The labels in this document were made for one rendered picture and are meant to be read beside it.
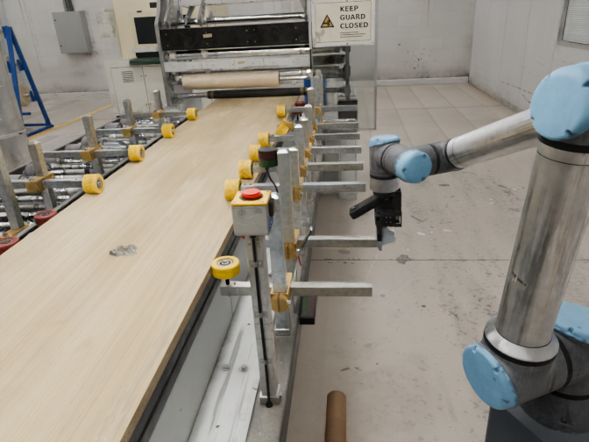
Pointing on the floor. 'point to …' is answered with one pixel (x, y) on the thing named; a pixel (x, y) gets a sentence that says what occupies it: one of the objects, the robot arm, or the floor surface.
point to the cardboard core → (336, 417)
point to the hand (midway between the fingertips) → (378, 246)
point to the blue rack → (27, 78)
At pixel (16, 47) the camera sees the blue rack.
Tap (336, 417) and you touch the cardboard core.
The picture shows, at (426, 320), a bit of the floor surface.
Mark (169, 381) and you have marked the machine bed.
